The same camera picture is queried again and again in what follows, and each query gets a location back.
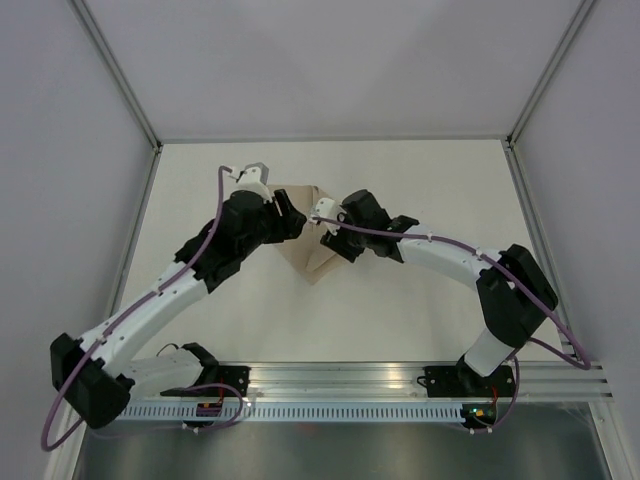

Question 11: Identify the beige cloth napkin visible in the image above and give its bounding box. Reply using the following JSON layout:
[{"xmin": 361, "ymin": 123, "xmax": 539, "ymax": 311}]
[{"xmin": 268, "ymin": 184, "xmax": 346, "ymax": 285}]

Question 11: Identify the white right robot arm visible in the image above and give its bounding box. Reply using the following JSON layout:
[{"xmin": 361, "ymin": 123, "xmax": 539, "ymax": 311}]
[{"xmin": 311, "ymin": 190, "xmax": 558, "ymax": 396}]

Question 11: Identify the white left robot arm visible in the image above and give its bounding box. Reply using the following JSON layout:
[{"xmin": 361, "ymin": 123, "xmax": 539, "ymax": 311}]
[{"xmin": 49, "ymin": 189, "xmax": 306, "ymax": 429}]

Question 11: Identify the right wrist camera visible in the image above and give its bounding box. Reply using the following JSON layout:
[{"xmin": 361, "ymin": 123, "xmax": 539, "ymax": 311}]
[{"xmin": 309, "ymin": 198, "xmax": 343, "ymax": 222}]

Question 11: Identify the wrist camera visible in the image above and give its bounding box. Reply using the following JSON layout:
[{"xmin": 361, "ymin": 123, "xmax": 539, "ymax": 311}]
[
  {"xmin": 230, "ymin": 162, "xmax": 271, "ymax": 202},
  {"xmin": 309, "ymin": 198, "xmax": 343, "ymax": 222}
]

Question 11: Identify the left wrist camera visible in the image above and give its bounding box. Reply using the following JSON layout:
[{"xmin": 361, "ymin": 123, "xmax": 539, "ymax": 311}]
[{"xmin": 230, "ymin": 162, "xmax": 271, "ymax": 202}]

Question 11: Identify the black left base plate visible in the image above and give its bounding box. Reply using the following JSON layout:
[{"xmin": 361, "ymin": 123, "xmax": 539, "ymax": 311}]
[{"xmin": 160, "ymin": 365, "xmax": 251, "ymax": 398}]

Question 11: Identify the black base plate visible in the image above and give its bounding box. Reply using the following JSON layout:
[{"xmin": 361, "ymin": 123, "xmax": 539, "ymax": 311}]
[
  {"xmin": 416, "ymin": 364, "xmax": 516, "ymax": 399},
  {"xmin": 160, "ymin": 365, "xmax": 251, "ymax": 398}
]

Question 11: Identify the aluminium mounting rail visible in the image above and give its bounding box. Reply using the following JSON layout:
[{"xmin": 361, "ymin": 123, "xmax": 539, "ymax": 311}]
[{"xmin": 246, "ymin": 361, "xmax": 613, "ymax": 402}]

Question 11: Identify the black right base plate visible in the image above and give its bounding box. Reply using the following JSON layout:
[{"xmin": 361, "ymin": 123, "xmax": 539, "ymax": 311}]
[{"xmin": 416, "ymin": 364, "xmax": 516, "ymax": 399}]

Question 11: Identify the white slotted cable duct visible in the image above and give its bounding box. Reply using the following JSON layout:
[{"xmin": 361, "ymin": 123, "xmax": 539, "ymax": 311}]
[{"xmin": 119, "ymin": 400, "xmax": 463, "ymax": 423}]

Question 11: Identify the left aluminium frame post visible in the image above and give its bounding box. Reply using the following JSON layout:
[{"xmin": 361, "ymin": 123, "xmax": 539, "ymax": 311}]
[{"xmin": 68, "ymin": 0, "xmax": 163, "ymax": 153}]

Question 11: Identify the aluminium frame post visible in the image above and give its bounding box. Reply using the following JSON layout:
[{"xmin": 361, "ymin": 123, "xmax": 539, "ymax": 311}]
[
  {"xmin": 503, "ymin": 0, "xmax": 599, "ymax": 149},
  {"xmin": 68, "ymin": 0, "xmax": 163, "ymax": 153}
]

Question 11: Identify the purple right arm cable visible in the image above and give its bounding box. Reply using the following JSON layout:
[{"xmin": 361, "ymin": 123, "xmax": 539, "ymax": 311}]
[{"xmin": 309, "ymin": 214, "xmax": 592, "ymax": 435}]

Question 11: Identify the right aluminium frame post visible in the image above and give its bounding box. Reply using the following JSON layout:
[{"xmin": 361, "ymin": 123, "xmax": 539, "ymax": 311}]
[{"xmin": 503, "ymin": 0, "xmax": 599, "ymax": 149}]

